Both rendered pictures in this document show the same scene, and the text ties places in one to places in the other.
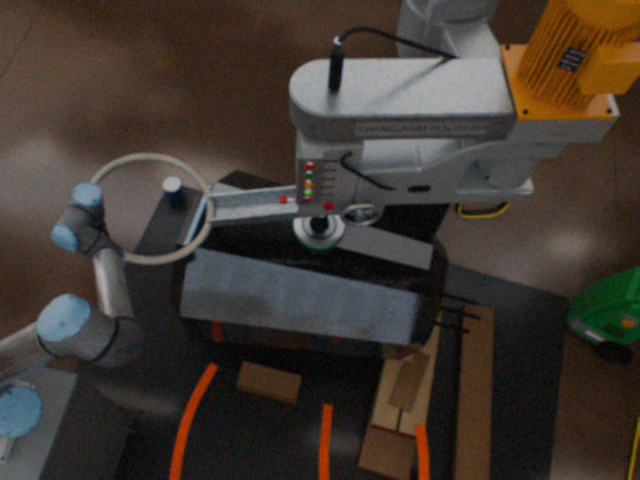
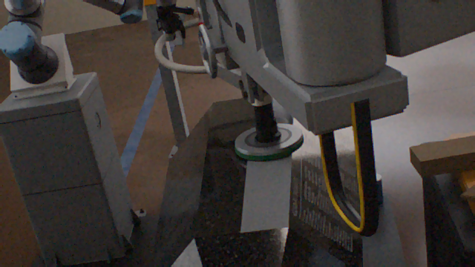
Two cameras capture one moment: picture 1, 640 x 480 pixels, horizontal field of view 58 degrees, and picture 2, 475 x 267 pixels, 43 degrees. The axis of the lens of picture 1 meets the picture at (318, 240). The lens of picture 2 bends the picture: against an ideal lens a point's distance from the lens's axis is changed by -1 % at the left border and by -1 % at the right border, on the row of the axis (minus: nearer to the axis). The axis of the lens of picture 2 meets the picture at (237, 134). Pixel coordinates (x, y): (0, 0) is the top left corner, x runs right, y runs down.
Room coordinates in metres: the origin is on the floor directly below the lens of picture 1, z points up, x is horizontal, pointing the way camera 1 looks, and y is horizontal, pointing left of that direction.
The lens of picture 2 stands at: (1.04, -1.75, 1.59)
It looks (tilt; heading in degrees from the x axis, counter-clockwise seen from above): 22 degrees down; 89
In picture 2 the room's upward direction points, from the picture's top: 11 degrees counter-clockwise
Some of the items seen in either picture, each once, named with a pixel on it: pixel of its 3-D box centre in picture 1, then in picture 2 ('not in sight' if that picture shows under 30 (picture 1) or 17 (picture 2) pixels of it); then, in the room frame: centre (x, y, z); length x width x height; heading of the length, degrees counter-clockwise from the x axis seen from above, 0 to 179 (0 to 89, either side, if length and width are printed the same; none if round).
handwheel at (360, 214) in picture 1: (359, 206); (220, 49); (1.07, -0.13, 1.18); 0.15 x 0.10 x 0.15; 99
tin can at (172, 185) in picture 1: (173, 189); (372, 188); (1.70, 0.86, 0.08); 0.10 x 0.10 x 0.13
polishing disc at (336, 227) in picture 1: (319, 224); (268, 139); (1.17, 0.00, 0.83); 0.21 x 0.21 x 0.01
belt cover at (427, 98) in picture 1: (445, 102); not in sight; (1.22, -0.34, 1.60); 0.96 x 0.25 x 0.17; 99
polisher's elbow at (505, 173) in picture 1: (512, 153); (330, 19); (1.27, -0.65, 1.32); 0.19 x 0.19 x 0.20
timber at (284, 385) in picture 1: (269, 382); not in sight; (0.66, 0.16, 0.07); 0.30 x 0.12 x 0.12; 82
